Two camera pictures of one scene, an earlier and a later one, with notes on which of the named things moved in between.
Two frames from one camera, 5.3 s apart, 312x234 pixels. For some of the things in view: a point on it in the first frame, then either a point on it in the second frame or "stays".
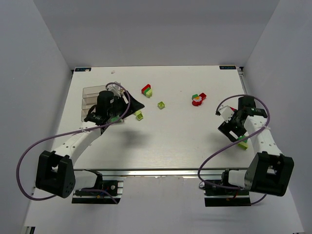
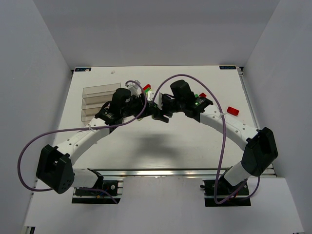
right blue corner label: (227, 67) stays
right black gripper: (232, 126) to (165, 104)
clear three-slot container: (89, 98) stays
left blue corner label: (82, 69) stays
